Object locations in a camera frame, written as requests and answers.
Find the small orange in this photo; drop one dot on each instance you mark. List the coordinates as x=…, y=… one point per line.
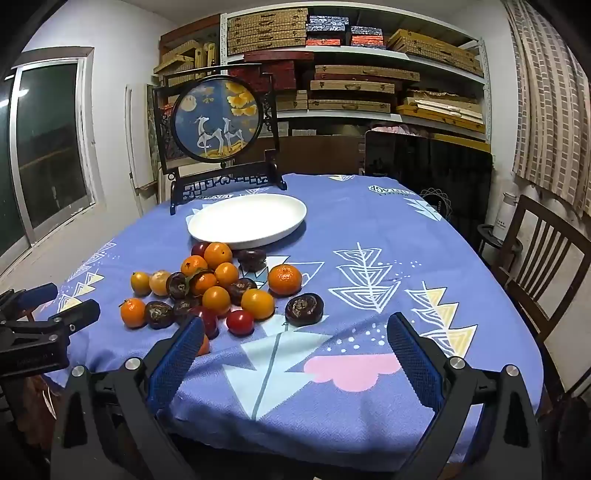
x=257, y=303
x=226, y=274
x=204, y=346
x=133, y=312
x=140, y=282
x=218, y=254
x=216, y=299
x=204, y=283
x=194, y=266

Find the brown wooden chair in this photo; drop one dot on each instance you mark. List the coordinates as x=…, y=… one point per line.
x=531, y=258

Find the stack of yellow flat boxes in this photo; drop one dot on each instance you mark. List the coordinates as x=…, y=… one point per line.
x=438, y=110

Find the blue printed tablecloth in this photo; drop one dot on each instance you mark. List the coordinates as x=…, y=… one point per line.
x=369, y=230

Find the pile of bamboo boxes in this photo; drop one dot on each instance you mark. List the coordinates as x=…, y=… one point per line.
x=184, y=57

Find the white metal shelf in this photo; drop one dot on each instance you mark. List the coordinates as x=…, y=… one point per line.
x=351, y=51

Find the black round stool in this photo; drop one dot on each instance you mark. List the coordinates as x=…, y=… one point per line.
x=487, y=233

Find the pink cloth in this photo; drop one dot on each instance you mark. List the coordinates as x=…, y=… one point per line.
x=392, y=129

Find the stack of dark red boxes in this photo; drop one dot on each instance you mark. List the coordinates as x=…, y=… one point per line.
x=281, y=69

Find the stack of woven tan boxes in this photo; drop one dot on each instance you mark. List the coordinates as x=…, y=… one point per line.
x=265, y=30

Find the stack of flat tan cases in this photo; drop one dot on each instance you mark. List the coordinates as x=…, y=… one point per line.
x=434, y=48

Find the red cherry tomato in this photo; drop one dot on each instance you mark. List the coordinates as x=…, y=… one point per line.
x=208, y=319
x=240, y=322
x=198, y=249

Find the black chair back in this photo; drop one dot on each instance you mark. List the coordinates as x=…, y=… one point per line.
x=434, y=170

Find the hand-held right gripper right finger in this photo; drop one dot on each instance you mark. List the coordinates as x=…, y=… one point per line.
x=415, y=364

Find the stack of blue patterned boxes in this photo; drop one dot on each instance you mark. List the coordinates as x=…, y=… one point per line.
x=325, y=27

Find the dark brown chestnut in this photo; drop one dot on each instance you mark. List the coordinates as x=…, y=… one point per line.
x=251, y=259
x=159, y=314
x=177, y=285
x=304, y=309
x=241, y=290
x=183, y=307

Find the white thermos jug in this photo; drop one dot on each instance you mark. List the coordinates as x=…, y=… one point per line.
x=504, y=214

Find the stack of brown wooden cases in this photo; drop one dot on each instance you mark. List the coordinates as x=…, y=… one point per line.
x=355, y=87

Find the round deer screen black stand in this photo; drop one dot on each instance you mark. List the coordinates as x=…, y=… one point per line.
x=217, y=120

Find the white oval plate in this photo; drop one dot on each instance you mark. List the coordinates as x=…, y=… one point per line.
x=249, y=219

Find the sliding window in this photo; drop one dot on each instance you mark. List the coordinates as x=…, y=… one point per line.
x=51, y=147

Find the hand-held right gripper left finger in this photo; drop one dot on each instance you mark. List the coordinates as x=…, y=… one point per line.
x=175, y=364

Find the white wall pipe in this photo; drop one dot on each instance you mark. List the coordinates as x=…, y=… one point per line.
x=130, y=138

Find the stack of red blue boxes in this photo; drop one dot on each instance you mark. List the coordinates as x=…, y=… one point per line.
x=367, y=37

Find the brown wooden cabinet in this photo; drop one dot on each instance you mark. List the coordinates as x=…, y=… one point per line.
x=318, y=154

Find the large mandarin orange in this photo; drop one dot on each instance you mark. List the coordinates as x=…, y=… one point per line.
x=285, y=279

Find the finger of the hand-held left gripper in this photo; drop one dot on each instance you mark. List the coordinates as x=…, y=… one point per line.
x=39, y=293
x=78, y=314

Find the checked curtain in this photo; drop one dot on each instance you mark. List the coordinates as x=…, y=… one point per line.
x=549, y=101

